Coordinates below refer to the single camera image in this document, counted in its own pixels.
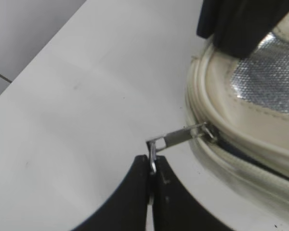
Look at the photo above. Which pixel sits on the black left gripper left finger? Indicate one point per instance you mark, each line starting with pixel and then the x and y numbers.
pixel 126 208

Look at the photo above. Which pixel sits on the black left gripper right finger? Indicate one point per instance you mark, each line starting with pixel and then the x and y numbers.
pixel 175 209

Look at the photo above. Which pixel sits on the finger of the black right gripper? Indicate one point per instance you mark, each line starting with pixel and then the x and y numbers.
pixel 238 26

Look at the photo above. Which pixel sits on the silver metal zipper pull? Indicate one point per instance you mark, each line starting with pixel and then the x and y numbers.
pixel 167 140

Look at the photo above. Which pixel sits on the cream fabric zipper bag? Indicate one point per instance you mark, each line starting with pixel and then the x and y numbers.
pixel 244 105

